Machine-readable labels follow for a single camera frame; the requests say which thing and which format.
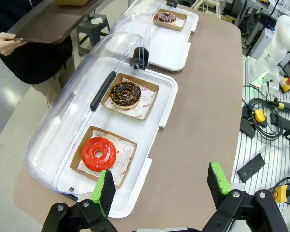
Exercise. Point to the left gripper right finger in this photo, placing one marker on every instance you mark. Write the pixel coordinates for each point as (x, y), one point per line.
(217, 183)

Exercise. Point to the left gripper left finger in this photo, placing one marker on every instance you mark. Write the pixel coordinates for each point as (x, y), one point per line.
(106, 193)

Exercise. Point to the red glazed donut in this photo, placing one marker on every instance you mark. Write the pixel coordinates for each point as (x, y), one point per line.
(89, 157)

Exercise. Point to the brown cardboard donut box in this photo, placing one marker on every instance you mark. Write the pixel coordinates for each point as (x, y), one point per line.
(170, 27)
(76, 162)
(154, 88)

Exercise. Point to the white printed paper liner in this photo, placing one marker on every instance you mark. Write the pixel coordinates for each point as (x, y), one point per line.
(125, 149)
(142, 111)
(180, 22)

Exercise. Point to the dark brown serving tray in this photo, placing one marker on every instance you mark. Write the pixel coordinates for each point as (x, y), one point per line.
(50, 26)

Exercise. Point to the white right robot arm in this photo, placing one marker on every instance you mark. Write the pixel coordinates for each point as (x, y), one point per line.
(282, 36)

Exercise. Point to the chocolate donut with orange sprinkles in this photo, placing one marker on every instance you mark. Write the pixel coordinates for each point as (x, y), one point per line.
(116, 96)

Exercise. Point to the person in black shirt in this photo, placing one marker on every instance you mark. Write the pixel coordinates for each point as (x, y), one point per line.
(38, 60)

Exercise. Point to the chocolate donut with colourful sprinkles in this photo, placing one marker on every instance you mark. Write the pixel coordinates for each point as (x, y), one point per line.
(160, 18)

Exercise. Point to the person's right hand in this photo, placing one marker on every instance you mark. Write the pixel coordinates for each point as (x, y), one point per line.
(7, 43)

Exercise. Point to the flat black metal plate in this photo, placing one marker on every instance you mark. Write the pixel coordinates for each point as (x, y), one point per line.
(251, 168)

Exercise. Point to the black rectangular block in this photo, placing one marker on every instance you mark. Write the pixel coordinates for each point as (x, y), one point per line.
(247, 128)

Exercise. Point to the yellow emergency stop button box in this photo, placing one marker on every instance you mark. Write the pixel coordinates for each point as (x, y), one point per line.
(280, 194)
(287, 84)

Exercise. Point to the white display tray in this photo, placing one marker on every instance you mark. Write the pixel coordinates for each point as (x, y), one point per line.
(169, 48)
(159, 101)

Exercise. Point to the clear display lid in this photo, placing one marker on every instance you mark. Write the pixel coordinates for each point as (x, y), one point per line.
(133, 17)
(70, 96)

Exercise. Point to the black step stool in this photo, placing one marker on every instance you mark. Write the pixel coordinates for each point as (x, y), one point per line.
(94, 31)

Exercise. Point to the yellow black pendant switch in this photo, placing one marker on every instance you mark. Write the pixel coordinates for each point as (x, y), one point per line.
(260, 117)

